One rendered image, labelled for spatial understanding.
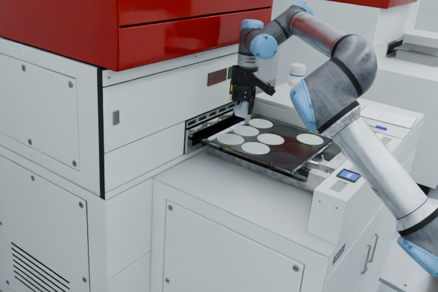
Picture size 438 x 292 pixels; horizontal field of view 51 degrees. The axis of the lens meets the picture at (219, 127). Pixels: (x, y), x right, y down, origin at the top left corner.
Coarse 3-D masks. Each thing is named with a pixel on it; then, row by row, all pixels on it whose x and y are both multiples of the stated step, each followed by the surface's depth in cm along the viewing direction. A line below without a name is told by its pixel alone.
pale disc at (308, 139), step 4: (300, 136) 173; (304, 136) 173; (308, 136) 173; (312, 136) 173; (316, 136) 174; (300, 140) 169; (304, 140) 169; (308, 140) 170; (312, 140) 170; (316, 140) 170; (320, 140) 171; (312, 144) 167; (316, 144) 167
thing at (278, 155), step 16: (256, 128) 176; (272, 128) 178; (288, 128) 179; (224, 144) 161; (240, 144) 162; (288, 144) 165; (304, 144) 166; (320, 144) 167; (272, 160) 152; (288, 160) 153; (304, 160) 154
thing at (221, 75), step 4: (216, 72) 165; (220, 72) 167; (224, 72) 169; (212, 76) 164; (216, 76) 166; (220, 76) 168; (224, 76) 170; (212, 80) 164; (216, 80) 166; (220, 80) 169
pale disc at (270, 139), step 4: (260, 136) 170; (264, 136) 170; (268, 136) 170; (272, 136) 170; (276, 136) 171; (260, 140) 166; (264, 140) 167; (268, 140) 167; (272, 140) 167; (276, 140) 167; (280, 140) 168; (272, 144) 164; (276, 144) 164
